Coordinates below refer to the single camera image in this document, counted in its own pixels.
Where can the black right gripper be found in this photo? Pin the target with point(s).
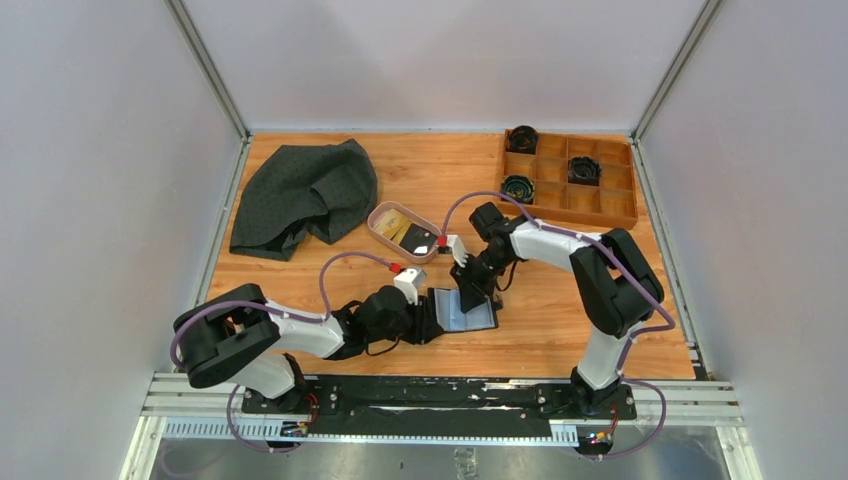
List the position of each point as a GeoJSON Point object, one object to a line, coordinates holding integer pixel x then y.
{"type": "Point", "coordinates": [472, 289]}

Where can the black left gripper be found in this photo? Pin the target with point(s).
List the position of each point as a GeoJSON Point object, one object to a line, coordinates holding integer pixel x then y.
{"type": "Point", "coordinates": [424, 326]}

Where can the black leather card holder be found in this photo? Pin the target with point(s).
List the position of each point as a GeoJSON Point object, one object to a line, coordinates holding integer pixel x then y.
{"type": "Point", "coordinates": [446, 307]}

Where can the pink oval plastic tray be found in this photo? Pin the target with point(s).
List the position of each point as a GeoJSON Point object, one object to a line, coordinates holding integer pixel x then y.
{"type": "Point", "coordinates": [414, 218]}

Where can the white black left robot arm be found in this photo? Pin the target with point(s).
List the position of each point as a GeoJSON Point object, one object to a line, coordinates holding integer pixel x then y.
{"type": "Point", "coordinates": [245, 338]}

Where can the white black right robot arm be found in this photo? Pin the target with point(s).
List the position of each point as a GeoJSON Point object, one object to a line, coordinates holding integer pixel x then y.
{"type": "Point", "coordinates": [618, 289]}

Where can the black VIP credit card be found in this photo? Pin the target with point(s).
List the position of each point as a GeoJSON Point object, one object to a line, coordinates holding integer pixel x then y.
{"type": "Point", "coordinates": [419, 241]}

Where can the gold credit card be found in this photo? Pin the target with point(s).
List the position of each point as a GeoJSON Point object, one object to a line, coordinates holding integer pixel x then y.
{"type": "Point", "coordinates": [400, 232]}
{"type": "Point", "coordinates": [388, 222]}

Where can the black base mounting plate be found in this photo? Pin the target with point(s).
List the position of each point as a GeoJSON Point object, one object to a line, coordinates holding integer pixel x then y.
{"type": "Point", "coordinates": [435, 406]}

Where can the rolled dark belt top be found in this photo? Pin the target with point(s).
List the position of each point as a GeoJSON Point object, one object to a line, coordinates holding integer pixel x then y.
{"type": "Point", "coordinates": [522, 139]}

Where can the dark green dotted cloth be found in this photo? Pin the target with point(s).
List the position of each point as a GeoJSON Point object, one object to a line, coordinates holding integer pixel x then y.
{"type": "Point", "coordinates": [325, 191]}

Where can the wooden compartment organizer box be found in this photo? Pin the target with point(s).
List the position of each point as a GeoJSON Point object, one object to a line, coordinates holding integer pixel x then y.
{"type": "Point", "coordinates": [612, 204]}

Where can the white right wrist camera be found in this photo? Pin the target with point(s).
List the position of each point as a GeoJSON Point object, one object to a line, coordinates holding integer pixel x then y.
{"type": "Point", "coordinates": [453, 245]}

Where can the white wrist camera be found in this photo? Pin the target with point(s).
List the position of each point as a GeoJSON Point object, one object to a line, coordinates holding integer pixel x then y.
{"type": "Point", "coordinates": [408, 282]}
{"type": "Point", "coordinates": [453, 245]}

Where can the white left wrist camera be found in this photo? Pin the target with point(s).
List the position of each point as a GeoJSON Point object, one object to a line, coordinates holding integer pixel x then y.
{"type": "Point", "coordinates": [408, 282]}

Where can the aluminium frame rail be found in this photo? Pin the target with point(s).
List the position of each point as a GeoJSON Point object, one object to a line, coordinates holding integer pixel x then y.
{"type": "Point", "coordinates": [173, 410]}

